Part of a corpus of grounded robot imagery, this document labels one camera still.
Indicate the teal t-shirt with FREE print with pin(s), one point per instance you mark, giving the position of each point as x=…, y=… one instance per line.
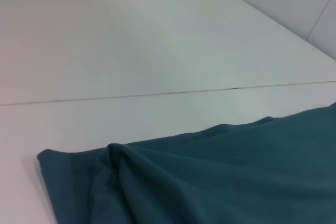
x=210, y=176

